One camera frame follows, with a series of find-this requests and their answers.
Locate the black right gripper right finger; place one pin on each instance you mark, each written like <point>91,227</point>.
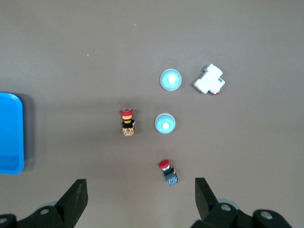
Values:
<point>206,202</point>

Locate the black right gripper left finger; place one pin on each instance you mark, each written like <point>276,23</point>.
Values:
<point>71,202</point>

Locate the blue dome bell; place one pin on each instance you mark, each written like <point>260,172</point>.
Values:
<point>170,80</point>
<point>165,124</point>

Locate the red push button black base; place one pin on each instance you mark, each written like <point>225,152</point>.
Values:
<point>167,171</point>

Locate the blue plastic tray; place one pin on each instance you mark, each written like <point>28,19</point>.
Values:
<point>10,133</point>

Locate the red emergency stop orange base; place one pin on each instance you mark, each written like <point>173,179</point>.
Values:
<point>127,123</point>

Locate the white circuit breaker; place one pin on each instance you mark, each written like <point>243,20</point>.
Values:
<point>209,79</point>

